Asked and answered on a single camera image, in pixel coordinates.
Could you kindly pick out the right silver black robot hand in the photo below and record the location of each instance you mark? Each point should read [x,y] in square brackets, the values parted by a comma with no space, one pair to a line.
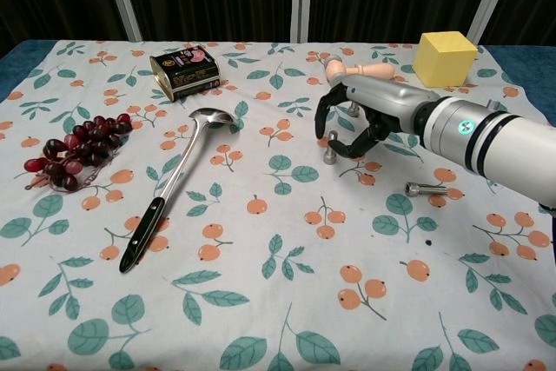
[386,99]

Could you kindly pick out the steel bolt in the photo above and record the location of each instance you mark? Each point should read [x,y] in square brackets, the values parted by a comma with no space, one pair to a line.
[354,109]
[428,189]
[331,151]

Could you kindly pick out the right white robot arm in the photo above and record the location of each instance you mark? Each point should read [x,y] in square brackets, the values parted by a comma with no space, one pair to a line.
[491,136]

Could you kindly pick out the wooden toy hammer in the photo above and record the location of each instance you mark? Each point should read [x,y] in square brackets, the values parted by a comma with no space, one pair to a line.
[373,70]

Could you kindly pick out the yellow foam cube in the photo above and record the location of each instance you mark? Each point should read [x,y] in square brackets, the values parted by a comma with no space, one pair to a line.
[445,58]

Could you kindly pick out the blue table cover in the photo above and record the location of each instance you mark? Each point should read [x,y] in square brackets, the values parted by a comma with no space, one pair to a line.
[521,71]

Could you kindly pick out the floral fruit print tablecloth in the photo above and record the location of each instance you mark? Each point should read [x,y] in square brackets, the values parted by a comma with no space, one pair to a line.
[278,236]

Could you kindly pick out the black gold food tin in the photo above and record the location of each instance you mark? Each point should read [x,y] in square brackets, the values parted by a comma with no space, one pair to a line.
[187,71]

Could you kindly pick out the dark red grape bunch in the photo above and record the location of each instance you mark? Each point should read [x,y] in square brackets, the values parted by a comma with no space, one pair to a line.
[82,145]

